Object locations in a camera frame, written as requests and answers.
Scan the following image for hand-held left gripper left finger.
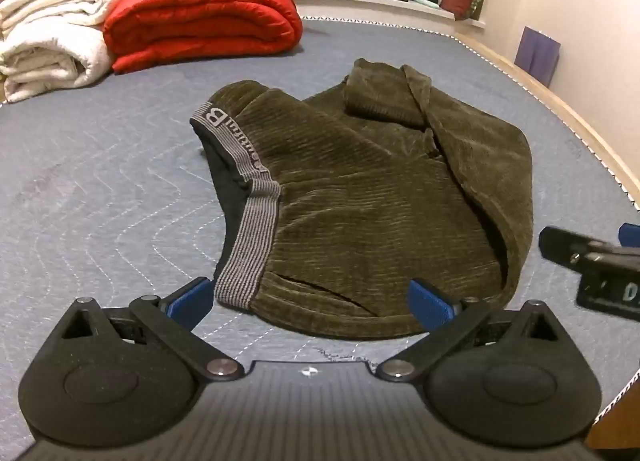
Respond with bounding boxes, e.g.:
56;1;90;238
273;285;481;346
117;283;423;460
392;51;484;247
59;277;246;383

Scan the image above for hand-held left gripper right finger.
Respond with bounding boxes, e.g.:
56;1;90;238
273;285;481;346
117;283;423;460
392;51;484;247
375;279;562;385

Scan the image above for olive corduroy pants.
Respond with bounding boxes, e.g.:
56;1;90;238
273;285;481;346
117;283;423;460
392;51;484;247
189;58;536;340

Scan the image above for purple rolled yoga mat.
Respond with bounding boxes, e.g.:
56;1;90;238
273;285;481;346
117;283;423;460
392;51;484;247
515;26;562;88

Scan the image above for red folded comforter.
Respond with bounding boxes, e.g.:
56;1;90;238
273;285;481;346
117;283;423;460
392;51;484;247
102;0;304;75

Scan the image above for white folded fleece blanket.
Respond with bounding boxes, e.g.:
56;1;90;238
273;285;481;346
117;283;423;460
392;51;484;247
0;0;127;104

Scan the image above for white window ledge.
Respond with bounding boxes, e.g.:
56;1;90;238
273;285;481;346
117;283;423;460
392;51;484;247
287;0;487;35

